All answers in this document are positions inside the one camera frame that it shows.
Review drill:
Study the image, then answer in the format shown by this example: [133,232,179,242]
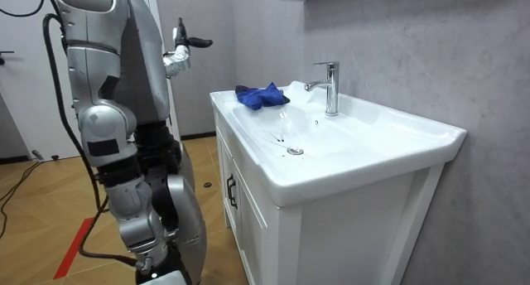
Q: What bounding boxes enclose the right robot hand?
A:
[135,251,188,285]

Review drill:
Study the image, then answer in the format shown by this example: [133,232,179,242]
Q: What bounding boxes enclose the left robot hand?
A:
[172,17,214,50]

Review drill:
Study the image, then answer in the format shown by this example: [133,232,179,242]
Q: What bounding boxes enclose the robot body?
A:
[111,0,183,182]

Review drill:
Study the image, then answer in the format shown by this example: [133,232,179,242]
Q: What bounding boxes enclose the robot legs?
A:
[142,139,208,285]

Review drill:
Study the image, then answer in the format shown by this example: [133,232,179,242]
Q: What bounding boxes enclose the blue cloth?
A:
[234,82,292,112]

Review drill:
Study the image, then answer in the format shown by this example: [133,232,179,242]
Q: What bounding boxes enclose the red floor tape strip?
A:
[53,217,95,281]

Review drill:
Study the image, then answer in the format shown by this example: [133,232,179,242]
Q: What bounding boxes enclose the chrome faucet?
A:
[304,60,341,118]

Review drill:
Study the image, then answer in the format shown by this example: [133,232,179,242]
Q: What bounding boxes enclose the white door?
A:
[0,0,82,161]

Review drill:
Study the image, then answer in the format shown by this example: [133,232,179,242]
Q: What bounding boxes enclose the white vanity cabinet with basin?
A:
[209,80,468,285]

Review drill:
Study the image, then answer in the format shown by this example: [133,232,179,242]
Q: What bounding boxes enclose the black cabinet door handle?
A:
[225,173,239,210]

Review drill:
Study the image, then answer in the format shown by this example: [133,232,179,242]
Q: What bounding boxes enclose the cable bundle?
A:
[0,0,57,19]

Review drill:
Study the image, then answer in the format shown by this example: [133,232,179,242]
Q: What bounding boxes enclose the thin floor cable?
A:
[0,159,45,240]

